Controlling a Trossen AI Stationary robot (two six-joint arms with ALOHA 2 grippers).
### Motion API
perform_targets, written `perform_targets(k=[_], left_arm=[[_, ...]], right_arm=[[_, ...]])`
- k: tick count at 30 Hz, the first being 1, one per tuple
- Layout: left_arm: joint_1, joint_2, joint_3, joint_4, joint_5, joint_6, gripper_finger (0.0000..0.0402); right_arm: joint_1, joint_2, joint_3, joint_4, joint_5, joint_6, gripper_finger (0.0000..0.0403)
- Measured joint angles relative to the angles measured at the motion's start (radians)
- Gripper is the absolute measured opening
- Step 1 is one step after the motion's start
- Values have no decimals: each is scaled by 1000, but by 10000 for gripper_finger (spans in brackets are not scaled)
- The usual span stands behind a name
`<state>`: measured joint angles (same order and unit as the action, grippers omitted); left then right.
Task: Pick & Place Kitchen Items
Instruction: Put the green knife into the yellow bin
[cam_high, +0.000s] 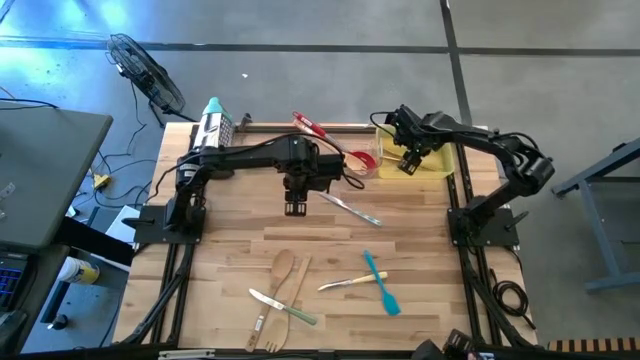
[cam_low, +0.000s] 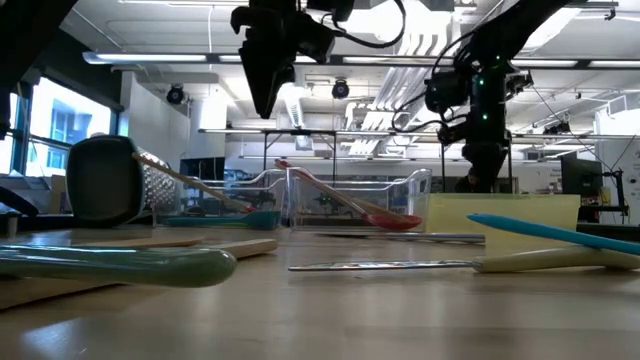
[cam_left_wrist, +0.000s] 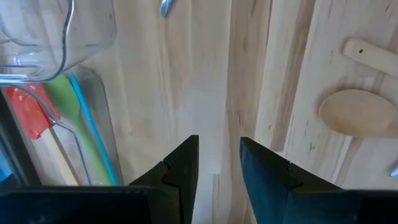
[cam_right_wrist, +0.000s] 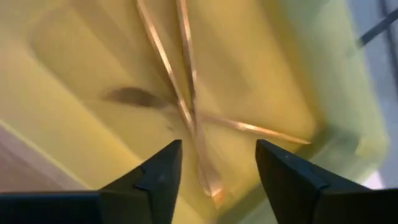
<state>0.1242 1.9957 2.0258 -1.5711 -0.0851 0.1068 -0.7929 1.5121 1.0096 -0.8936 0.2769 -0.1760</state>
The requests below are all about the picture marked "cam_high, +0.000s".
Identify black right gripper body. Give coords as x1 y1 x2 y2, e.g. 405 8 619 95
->
387 104 436 161

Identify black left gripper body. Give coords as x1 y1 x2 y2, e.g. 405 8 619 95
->
282 154 346 201

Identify wooden spoon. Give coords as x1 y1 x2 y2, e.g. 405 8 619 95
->
244 248 296 354

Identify pale green handled knife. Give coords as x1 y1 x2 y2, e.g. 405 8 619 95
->
248 288 319 327

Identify wooden fork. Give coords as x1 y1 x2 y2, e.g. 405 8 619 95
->
262 255 314 353

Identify teal silicone spatula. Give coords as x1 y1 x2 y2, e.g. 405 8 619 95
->
362 249 402 317

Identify yellow plastic bin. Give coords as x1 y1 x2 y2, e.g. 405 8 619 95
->
375 124 456 180

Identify clear plastic bin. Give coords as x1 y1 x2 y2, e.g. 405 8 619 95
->
298 123 382 179

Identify all metal table knife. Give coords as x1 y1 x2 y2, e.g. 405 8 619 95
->
318 192 385 228

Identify metal box grater teal ends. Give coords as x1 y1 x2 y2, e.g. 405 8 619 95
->
192 96 236 151

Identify white paper sheet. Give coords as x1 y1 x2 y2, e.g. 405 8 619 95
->
104 204 144 246

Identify white edge bar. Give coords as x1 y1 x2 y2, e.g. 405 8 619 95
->
158 348 216 360

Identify black floor fan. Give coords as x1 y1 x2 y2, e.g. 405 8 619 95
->
105 32 187 117

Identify white yellow canister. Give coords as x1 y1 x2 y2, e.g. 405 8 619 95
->
56 255 101 286

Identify orange black striped bar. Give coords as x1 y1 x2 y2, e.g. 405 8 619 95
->
547 337 640 354

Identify laptop keyboard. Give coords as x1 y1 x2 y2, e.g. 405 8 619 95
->
0 249 27 312

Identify cream handled knife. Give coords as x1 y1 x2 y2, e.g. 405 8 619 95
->
317 270 389 292

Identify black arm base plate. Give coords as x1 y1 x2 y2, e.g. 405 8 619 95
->
447 207 530 249
122 204 207 246

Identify black aluminium rig frame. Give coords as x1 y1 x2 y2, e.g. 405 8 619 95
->
112 122 539 360

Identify coiled black cable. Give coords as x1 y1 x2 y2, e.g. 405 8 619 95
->
488 267 537 331

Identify grey metal table frame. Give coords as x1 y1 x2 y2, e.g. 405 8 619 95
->
549 137 640 294

